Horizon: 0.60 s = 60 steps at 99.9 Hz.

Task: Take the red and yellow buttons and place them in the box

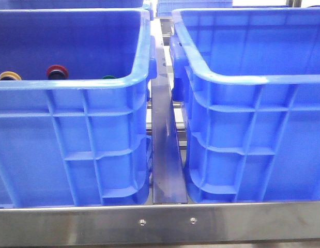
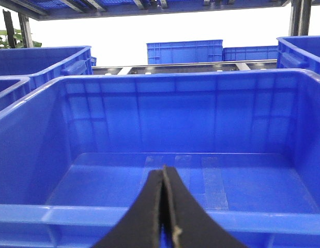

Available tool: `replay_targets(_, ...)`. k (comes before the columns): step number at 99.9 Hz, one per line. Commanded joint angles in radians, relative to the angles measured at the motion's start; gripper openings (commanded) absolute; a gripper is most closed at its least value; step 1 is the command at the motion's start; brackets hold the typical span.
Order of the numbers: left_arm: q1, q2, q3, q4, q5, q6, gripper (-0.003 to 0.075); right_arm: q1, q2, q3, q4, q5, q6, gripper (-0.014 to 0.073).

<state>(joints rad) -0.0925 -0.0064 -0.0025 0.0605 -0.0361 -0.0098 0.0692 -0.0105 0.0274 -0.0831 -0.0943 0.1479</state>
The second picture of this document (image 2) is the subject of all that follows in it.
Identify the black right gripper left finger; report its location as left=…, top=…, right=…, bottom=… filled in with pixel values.
left=94, top=169, right=163, bottom=247

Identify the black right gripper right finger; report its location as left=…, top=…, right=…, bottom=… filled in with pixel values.
left=163, top=166, right=246, bottom=247

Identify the blue right plastic crate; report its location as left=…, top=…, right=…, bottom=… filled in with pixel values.
left=0, top=69, right=320, bottom=247

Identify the blue plastic crate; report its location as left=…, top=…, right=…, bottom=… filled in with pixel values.
left=0, top=69, right=320, bottom=247
left=0, top=76, right=31, bottom=111

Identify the blue far-left rear crate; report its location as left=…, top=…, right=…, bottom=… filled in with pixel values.
left=0, top=46, right=93, bottom=89

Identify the blue far low crate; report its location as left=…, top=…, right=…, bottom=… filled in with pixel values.
left=222, top=45, right=278, bottom=61

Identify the blue left plastic crate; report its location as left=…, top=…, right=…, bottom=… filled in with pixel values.
left=0, top=76, right=31, bottom=111

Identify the blue right rear crate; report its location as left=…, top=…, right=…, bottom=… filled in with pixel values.
left=277, top=36, right=320, bottom=75

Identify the green plant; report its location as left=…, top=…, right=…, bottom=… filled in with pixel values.
left=0, top=28, right=42, bottom=50

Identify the overhead blue shelf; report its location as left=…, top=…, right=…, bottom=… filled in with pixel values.
left=0, top=1, right=289, bottom=21

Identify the dark rack post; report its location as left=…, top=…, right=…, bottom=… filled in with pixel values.
left=289, top=0, right=312, bottom=36

